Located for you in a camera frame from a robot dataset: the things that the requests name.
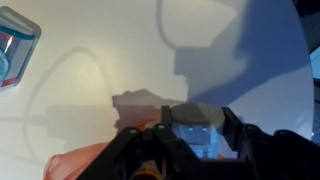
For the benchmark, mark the orange plastic bag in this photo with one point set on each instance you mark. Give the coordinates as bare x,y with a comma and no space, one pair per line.
83,160

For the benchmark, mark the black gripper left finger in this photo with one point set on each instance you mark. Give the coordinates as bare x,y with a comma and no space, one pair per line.
146,153

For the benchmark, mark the yellow cap dark bottle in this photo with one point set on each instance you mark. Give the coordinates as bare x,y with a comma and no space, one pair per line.
148,171

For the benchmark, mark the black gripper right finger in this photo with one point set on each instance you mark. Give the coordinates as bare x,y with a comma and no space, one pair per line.
266,150

